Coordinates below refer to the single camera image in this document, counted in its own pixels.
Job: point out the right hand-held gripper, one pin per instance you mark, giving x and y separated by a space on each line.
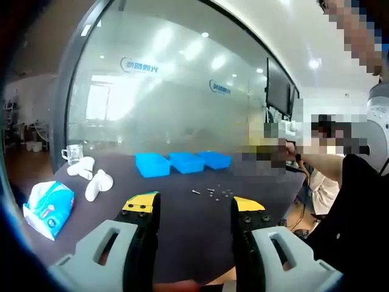
288 127

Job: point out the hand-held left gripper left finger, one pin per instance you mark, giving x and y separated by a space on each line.
146 231

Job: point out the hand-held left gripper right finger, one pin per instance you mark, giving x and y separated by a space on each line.
243 243

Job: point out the group of metal fasteners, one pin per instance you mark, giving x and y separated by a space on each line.
196 192

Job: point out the blue plastic bin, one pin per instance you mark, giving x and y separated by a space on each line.
216 159
152 165
187 162

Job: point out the person's right hand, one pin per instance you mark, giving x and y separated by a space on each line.
291 149

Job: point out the person's left hand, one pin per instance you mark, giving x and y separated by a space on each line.
176 287

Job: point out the small black monitor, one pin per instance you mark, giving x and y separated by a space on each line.
294 97

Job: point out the large black monitor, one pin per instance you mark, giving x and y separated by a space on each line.
278 91

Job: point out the white plastic object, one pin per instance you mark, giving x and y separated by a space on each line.
80 167
98 185

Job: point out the person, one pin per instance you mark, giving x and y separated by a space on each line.
349 219
326 188

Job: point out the grey white worn device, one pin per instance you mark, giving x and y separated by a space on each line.
378 121

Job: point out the blue white tissue pack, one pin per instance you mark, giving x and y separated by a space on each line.
50 210

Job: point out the clear glass mug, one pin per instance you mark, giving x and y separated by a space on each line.
73 153

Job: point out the person at right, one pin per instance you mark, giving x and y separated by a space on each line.
349 219

